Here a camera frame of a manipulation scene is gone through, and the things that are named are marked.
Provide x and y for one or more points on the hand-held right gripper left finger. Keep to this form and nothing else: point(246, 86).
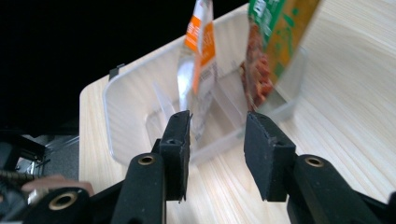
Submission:
point(176, 155)

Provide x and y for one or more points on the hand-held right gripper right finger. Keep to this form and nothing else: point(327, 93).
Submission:
point(267, 155)

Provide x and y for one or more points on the clear plastic container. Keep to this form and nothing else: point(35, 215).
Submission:
point(130, 102)

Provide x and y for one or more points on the white and orange food packet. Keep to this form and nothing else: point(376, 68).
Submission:
point(200, 56)

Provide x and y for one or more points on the green and red food packet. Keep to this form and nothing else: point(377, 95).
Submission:
point(274, 46)

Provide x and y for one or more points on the black tape piece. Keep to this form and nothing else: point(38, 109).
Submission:
point(115, 71)

